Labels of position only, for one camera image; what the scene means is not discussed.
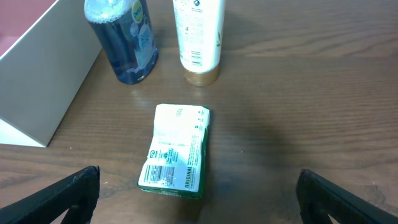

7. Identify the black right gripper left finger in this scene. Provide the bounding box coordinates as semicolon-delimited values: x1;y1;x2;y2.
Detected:
1;166;100;224

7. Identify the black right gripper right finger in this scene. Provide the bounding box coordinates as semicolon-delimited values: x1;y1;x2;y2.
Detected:
295;169;397;224

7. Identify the green white soap bar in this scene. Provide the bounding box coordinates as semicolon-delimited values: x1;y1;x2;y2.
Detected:
137;103;210;198

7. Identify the blue liquid clear bottle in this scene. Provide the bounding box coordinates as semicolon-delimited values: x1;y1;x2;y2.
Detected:
84;0;159;85

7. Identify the white tube gold cap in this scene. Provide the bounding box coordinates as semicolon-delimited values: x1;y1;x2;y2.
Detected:
173;0;226;86

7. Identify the white box pink interior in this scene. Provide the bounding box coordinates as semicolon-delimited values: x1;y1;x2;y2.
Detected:
1;0;101;147

